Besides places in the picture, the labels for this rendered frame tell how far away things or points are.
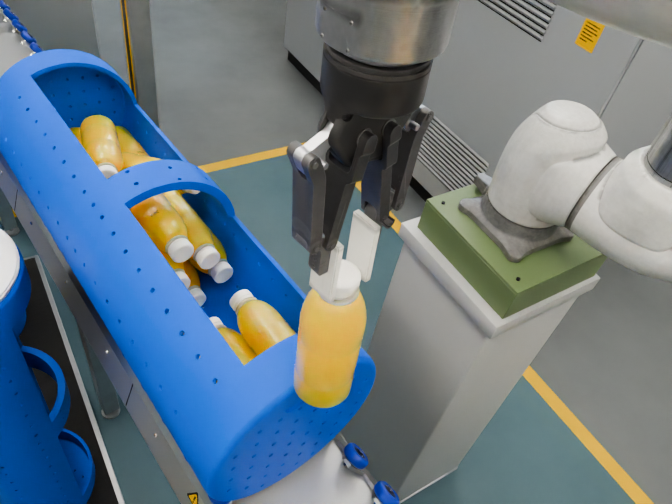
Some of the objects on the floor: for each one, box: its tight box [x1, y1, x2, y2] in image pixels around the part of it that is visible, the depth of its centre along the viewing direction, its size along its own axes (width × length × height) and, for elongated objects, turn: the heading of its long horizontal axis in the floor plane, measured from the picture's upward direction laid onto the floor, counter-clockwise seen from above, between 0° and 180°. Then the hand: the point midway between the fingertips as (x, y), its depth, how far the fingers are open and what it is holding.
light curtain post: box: [119, 0, 159, 128], centre depth 173 cm, size 6×6×170 cm
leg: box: [76, 321, 120, 419], centre depth 169 cm, size 6×6×63 cm
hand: (344, 257), depth 52 cm, fingers closed on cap, 4 cm apart
